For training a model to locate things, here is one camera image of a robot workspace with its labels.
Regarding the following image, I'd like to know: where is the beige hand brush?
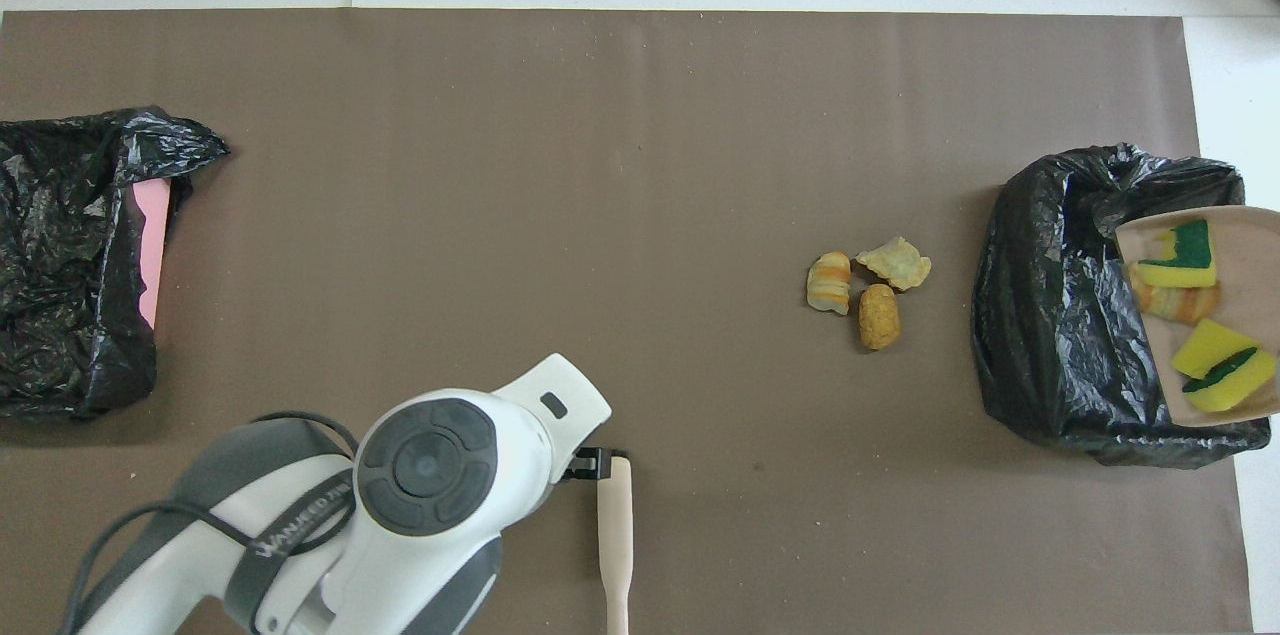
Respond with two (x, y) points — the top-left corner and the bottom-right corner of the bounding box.
(597, 448), (634, 635)

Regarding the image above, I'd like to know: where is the small striped croissant toy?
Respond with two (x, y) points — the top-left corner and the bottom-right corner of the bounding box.
(807, 251), (854, 316)

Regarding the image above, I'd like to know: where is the brown fried nugget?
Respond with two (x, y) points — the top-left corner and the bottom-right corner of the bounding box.
(858, 284), (902, 352)

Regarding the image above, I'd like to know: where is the pale chip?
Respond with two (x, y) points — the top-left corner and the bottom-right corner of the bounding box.
(854, 236), (933, 293)

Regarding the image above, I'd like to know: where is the large striped croissant toy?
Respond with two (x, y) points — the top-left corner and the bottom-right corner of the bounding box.
(1130, 275), (1222, 324)

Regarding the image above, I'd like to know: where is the yellow green sponge piece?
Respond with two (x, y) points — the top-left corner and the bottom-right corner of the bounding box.
(1135, 220), (1219, 289)

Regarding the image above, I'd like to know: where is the large yellow sponge piece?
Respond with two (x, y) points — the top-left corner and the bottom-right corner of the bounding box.
(1170, 318), (1259, 378)

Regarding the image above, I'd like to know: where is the small yellow sponge piece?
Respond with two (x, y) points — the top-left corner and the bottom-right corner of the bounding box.
(1183, 347), (1279, 413)

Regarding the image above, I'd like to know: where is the pale pink dustpan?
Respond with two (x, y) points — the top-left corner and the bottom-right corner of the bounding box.
(1115, 207), (1280, 428)

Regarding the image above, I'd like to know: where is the pink plastic bin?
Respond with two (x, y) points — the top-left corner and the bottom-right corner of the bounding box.
(133, 180), (171, 330)

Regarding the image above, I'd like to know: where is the black bag lined bin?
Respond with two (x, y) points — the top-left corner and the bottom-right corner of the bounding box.
(972, 143), (1273, 469)

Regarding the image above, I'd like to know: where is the loose black trash bag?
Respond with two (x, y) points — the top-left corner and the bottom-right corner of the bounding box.
(0, 106), (231, 421)

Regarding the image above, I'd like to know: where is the brown paper table mat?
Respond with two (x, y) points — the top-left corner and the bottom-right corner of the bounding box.
(0, 9), (1254, 635)

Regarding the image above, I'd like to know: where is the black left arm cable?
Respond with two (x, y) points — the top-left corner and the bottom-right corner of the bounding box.
(60, 412), (361, 635)

